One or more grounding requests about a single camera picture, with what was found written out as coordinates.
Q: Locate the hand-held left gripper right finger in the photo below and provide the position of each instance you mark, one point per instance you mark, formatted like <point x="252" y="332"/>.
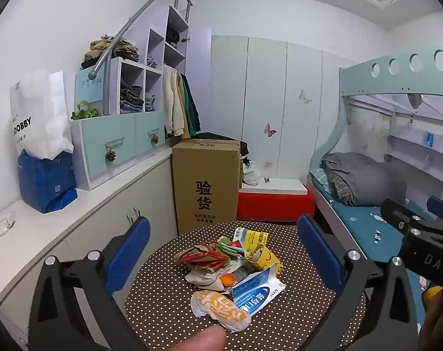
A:
<point x="320" y="254"/>

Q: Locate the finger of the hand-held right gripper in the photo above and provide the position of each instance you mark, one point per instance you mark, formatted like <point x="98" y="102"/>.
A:
<point x="398" y="214"/>
<point x="442" y="207"/>

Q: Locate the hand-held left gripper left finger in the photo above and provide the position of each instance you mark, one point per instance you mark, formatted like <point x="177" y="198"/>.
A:
<point x="128" y="254"/>

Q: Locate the white paper wrapper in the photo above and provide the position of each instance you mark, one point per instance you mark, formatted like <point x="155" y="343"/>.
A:
<point x="203" y="279"/>

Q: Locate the person's right hand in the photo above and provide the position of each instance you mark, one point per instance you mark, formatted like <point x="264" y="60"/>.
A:
<point x="439" y="321"/>

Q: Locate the person's left hand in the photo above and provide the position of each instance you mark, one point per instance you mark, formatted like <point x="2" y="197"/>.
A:
<point x="203" y="340"/>

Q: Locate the teal bed sheet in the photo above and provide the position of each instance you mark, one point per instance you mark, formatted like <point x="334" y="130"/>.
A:
<point x="367" y="226"/>

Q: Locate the grey blanket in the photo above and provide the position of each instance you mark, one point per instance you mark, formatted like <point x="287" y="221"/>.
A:
<point x="371" y="182"/>

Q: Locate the round table with dotted tablecloth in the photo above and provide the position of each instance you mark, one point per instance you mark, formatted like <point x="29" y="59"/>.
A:
<point x="163" y="299"/>

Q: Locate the yellow torn carton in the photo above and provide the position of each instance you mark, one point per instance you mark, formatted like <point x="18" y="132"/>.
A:
<point x="261" y="257"/>

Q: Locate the plaid pillow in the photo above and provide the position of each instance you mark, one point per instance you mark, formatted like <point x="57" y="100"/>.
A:
<point x="340" y="190"/>

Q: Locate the small blue card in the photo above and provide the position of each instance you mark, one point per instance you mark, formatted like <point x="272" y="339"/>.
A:
<point x="430" y="140"/>

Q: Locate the red bench with white top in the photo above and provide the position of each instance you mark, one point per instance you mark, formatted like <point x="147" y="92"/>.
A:
<point x="272" y="203"/>

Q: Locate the blue and white carton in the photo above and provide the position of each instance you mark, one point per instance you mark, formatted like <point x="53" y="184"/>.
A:
<point x="254" y="296"/>

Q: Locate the clear plastic packet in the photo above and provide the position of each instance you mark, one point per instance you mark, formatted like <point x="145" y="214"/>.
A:
<point x="243" y="272"/>

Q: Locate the white and blue packet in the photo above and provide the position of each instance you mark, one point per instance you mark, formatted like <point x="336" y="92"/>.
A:
<point x="239" y="234"/>

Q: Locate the white low cabinet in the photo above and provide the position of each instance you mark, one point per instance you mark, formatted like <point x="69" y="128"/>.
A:
<point x="42" y="234"/>

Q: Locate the green and red wrapper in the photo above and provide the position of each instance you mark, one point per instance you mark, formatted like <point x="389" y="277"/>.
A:
<point x="228" y="248"/>

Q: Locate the orange bottle cap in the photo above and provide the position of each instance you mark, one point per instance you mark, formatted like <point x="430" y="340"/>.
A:
<point x="227" y="280"/>

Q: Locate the pine cone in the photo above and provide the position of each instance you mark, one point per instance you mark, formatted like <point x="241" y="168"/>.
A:
<point x="155" y="140"/>
<point x="111" y="155"/>

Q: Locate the white crumpled plastic bag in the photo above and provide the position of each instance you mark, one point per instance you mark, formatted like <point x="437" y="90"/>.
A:
<point x="251" y="176"/>

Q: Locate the faint orange butterfly sticker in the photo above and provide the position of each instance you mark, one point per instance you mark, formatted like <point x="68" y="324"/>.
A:
<point x="267" y="163"/>

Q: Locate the light blue stair cabinet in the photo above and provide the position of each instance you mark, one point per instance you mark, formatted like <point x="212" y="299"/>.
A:
<point x="97" y="153"/>

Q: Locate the orange and white wrapper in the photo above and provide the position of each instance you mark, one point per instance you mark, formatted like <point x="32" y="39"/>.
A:
<point x="221" y="309"/>

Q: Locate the blue bag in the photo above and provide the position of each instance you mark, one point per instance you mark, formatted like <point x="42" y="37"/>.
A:
<point x="46" y="182"/>

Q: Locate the large cardboard box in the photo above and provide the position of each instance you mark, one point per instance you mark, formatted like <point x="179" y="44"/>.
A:
<point x="207" y="175"/>

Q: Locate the white wardrobe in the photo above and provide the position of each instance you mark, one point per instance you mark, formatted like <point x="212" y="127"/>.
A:
<point x="298" y="135"/>

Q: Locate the black bag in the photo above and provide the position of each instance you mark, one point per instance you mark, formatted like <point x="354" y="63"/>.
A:
<point x="244" y="149"/>

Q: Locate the red butterfly sticker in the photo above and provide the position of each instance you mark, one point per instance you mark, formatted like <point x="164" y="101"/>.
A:
<point x="269" y="130"/>

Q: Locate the light blue bunk bed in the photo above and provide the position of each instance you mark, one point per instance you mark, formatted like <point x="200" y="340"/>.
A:
<point x="356" y="80"/>

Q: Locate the green plant decoration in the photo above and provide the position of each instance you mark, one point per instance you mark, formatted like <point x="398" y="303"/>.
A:
<point x="83" y="112"/>

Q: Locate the pale butterfly sticker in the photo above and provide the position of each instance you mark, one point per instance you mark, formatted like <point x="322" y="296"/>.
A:
<point x="305" y="97"/>

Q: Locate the folded blue clothes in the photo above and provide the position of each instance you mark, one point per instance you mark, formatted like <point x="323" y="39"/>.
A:
<point x="151" y="104"/>

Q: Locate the cream hanging jacket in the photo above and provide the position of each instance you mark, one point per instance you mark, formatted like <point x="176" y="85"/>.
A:
<point x="172" y="106"/>

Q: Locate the folded grey clothes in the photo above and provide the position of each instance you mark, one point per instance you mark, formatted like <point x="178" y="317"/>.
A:
<point x="131" y="97"/>

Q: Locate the green hanging jacket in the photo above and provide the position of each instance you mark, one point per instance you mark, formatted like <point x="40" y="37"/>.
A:
<point x="191" y="109"/>

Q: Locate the white paper bag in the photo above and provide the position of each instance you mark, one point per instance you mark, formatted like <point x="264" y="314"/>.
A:
<point x="39" y="117"/>

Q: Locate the pile of folded clothes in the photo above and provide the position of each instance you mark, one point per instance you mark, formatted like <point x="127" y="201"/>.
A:
<point x="115" y="49"/>

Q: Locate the black cap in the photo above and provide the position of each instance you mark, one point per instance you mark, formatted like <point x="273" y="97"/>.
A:
<point x="173" y="37"/>

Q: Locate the grey metal handrail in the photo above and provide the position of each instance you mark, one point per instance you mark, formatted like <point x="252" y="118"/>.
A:
<point x="134" y="18"/>

